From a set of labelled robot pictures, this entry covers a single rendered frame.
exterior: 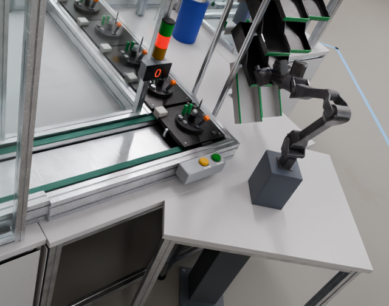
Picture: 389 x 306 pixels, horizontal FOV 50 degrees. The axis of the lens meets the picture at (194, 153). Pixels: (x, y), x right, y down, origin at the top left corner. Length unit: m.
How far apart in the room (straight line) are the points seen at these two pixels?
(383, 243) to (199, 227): 2.17
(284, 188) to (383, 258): 1.81
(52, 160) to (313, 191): 1.18
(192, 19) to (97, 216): 1.48
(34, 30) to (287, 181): 1.16
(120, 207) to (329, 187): 1.05
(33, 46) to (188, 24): 1.78
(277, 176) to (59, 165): 0.84
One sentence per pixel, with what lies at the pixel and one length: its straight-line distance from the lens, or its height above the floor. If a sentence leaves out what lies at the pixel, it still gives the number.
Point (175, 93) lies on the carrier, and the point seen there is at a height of 0.97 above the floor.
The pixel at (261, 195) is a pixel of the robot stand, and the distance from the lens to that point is 1.78.
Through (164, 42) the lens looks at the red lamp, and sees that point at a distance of 1.61.
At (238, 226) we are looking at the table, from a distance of 1.71.
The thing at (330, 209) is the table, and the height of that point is 0.86.
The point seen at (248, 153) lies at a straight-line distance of 2.05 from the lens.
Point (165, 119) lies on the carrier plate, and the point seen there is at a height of 0.97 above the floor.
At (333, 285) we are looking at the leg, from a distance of 2.06.
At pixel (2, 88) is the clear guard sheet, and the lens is 1.01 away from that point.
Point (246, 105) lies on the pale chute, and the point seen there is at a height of 1.05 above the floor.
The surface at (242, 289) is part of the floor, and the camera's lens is 2.64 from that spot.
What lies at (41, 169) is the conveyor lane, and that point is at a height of 0.92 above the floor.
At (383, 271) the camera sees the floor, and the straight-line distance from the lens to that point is 3.38.
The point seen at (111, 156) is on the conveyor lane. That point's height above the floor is 0.92.
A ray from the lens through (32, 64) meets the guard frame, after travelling 0.98.
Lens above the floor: 2.08
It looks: 40 degrees down
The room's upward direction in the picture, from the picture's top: 24 degrees clockwise
